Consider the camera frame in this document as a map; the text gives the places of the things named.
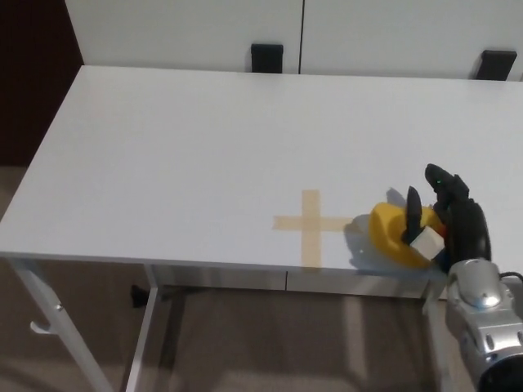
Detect yellow rubber duck toy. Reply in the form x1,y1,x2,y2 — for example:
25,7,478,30
369,202,447,270

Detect white desk leg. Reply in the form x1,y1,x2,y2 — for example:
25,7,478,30
7,257,114,392
123,264,165,392
421,282,455,392

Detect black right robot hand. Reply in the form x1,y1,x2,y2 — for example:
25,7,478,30
401,163,494,273

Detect black cabinet handle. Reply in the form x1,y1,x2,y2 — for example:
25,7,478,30
250,42,284,74
475,49,517,82

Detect grey desk crossbar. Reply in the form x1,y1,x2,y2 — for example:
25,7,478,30
159,287,428,302

